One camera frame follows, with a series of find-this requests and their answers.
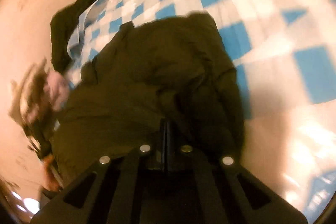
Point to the pink brown folded jacket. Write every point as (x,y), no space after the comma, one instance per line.
(51,90)

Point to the blue white checkered bed cover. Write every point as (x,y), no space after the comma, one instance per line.
(284,53)

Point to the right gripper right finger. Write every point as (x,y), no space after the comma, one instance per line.
(214,183)

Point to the black puffer jacket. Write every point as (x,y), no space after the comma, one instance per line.
(174,68)

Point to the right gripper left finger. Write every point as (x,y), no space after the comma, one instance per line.
(128,189)

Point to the person left hand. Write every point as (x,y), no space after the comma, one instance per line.
(49,182)

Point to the black garment by wall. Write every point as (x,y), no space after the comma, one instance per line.
(63,24)

